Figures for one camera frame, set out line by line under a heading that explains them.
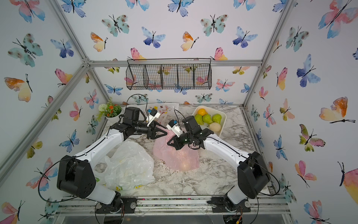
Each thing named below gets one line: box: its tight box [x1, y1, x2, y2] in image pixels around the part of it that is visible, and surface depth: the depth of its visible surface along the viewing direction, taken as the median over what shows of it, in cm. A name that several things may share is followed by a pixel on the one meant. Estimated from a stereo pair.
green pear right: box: [211, 113, 222, 124], surface depth 109 cm
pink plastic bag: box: [152, 127, 200, 172], surface depth 83 cm
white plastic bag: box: [95, 140, 156, 192], surface depth 82 cm
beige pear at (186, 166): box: [179, 162, 193, 171], surface depth 84 cm
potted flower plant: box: [96, 96, 123, 123], surface depth 101 cm
